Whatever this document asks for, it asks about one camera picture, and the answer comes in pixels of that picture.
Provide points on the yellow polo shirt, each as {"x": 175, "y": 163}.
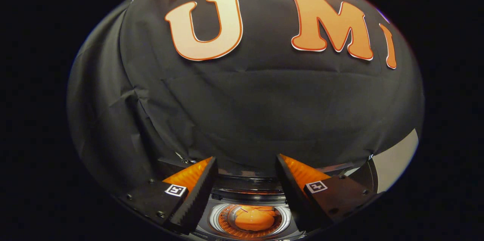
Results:
{"x": 255, "y": 219}

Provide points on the dark glass washing machine lid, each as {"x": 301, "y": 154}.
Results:
{"x": 245, "y": 180}

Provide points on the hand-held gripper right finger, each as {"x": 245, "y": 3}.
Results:
{"x": 291, "y": 195}

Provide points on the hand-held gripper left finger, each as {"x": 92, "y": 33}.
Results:
{"x": 198, "y": 203}

